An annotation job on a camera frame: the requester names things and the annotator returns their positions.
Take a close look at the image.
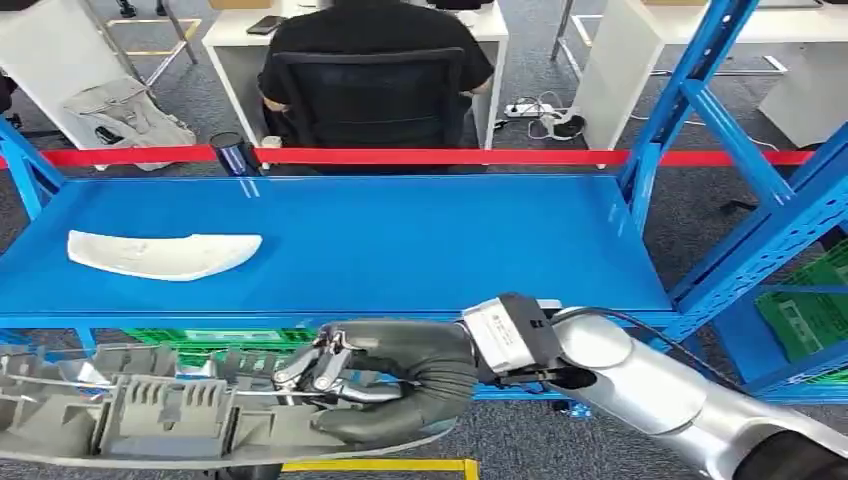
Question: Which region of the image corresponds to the white curved plastic part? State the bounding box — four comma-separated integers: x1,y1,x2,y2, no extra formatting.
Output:
66,229,264,283

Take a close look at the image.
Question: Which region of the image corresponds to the grey fabric bag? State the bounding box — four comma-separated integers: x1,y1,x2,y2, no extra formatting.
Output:
62,76,198,172

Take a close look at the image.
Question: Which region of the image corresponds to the white side desk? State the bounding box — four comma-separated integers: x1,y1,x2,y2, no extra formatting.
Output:
0,0,134,150

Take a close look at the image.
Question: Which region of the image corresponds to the white power strip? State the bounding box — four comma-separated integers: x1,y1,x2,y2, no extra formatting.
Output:
504,101,554,119

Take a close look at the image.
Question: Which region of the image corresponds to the seated person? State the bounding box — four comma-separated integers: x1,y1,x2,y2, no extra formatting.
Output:
256,0,496,150

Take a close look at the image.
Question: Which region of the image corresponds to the green plastic crate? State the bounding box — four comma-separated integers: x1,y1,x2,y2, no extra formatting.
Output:
122,327,319,372
755,238,848,386

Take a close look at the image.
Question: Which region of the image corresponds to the black office chair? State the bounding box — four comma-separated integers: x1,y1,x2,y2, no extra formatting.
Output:
264,46,468,177

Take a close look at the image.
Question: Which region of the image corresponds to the black phone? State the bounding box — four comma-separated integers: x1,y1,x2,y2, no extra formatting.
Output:
245,14,287,36

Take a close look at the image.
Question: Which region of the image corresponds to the red barrier tape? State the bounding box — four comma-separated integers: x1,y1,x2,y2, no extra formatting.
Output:
0,144,816,170

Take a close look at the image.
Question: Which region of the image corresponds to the barrier stanchion post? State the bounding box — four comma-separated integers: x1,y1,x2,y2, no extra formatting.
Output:
210,131,261,178

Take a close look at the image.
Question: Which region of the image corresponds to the white cable bundle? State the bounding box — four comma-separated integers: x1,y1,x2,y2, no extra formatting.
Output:
526,91,588,142

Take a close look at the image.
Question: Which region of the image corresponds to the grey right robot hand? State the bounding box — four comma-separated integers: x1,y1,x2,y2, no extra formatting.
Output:
272,319,480,446

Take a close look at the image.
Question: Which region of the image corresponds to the grey plastic car trim part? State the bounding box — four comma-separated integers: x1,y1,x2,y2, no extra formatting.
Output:
0,341,458,472

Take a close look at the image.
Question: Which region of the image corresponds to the large white desk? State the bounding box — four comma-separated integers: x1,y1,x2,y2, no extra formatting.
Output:
551,0,848,152

